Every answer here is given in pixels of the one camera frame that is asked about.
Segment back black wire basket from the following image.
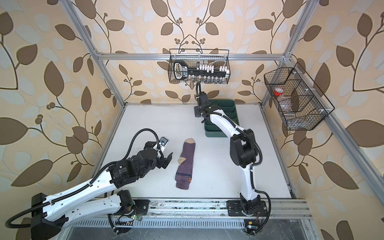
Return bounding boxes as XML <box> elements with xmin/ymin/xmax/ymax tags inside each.
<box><xmin>168</xmin><ymin>48</ymin><xmax>231</xmax><ymax>85</ymax></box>

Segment black wire basket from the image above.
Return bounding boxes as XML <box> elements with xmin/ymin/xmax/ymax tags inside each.
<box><xmin>168</xmin><ymin>48</ymin><xmax>231</xmax><ymax>85</ymax></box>
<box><xmin>264</xmin><ymin>63</ymin><xmax>335</xmax><ymax>131</ymax></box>

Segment right black wire basket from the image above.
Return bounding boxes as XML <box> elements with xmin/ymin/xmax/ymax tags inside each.
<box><xmin>264</xmin><ymin>63</ymin><xmax>335</xmax><ymax>131</ymax></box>

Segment green plastic divided tray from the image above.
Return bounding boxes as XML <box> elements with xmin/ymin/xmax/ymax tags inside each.
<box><xmin>204</xmin><ymin>99</ymin><xmax>240</xmax><ymax>138</ymax></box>

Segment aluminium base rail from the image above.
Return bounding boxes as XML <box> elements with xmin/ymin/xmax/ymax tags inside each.
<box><xmin>135</xmin><ymin>198</ymin><xmax>313</xmax><ymax>220</ymax></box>

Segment purple striped sock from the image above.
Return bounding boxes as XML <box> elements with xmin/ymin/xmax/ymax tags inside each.
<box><xmin>175</xmin><ymin>138</ymin><xmax>196</xmax><ymax>190</ymax></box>

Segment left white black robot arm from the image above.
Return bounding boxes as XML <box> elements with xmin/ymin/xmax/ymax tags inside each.
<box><xmin>5</xmin><ymin>137</ymin><xmax>172</xmax><ymax>240</ymax></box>

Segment red capped clear container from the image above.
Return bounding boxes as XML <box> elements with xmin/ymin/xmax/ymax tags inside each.
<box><xmin>273</xmin><ymin>87</ymin><xmax>284</xmax><ymax>98</ymax></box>

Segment black socket set holder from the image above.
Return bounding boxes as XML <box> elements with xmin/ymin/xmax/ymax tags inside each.
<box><xmin>171</xmin><ymin>60</ymin><xmax>231</xmax><ymax>82</ymax></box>

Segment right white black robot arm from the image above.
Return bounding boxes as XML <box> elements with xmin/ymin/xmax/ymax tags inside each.
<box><xmin>195</xmin><ymin>92</ymin><xmax>272</xmax><ymax>236</ymax></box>

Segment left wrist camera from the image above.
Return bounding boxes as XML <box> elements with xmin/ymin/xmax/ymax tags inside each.
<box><xmin>158</xmin><ymin>137</ymin><xmax>169</xmax><ymax>152</ymax></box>

